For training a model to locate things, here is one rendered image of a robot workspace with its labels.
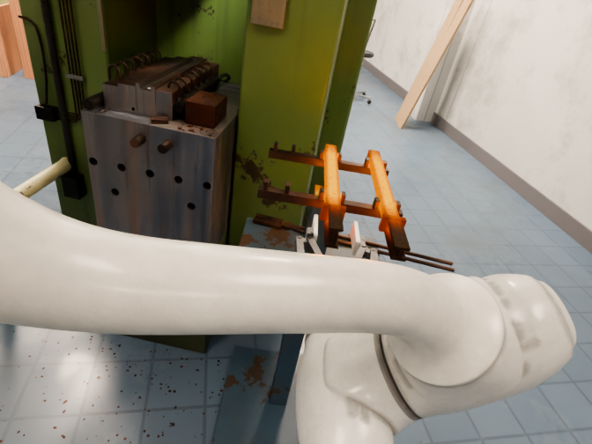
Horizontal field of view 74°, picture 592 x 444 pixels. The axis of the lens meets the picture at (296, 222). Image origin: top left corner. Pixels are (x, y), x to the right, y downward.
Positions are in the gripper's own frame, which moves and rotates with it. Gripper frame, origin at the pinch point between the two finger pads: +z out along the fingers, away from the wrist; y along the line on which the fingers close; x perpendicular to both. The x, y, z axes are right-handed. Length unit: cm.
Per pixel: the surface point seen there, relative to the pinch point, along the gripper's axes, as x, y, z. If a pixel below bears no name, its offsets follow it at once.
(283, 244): -26.0, -8.4, 28.6
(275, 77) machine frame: 11, -19, 58
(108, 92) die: 2, -63, 48
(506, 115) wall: -45, 177, 304
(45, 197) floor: -94, -145, 126
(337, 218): 2.2, 0.1, 1.6
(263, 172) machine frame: -20, -19, 58
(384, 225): 0.0, 10.1, 5.5
